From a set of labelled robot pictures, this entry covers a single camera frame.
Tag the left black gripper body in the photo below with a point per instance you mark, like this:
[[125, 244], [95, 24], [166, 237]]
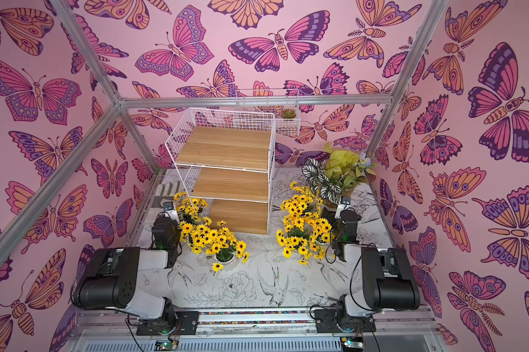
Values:
[[177, 232]]

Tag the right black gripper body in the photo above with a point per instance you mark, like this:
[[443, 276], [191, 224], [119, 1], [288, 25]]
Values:
[[341, 218]]

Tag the sunflower pot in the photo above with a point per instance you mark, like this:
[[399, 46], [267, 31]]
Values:
[[189, 209], [197, 235], [321, 231], [225, 246], [303, 246], [302, 208]]

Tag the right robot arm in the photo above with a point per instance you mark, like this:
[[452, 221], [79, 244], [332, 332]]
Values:
[[381, 279]]

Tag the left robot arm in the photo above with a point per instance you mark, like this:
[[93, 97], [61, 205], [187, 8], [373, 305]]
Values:
[[110, 280]]

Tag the grey white gardening glove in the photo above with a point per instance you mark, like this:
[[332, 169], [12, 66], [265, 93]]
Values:
[[164, 193]]

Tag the green striped leafy potted plant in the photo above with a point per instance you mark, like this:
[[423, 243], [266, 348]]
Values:
[[338, 175]]

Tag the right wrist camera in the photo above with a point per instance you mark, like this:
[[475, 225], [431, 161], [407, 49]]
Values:
[[343, 205]]

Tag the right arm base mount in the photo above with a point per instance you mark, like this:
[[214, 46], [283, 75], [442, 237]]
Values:
[[333, 321]]

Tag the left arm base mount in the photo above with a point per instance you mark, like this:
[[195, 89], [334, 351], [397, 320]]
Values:
[[182, 323]]

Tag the white wire wooden shelf rack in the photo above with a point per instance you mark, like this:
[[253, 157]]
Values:
[[228, 158]]

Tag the small succulent in wire basket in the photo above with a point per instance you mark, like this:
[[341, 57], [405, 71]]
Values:
[[289, 114]]

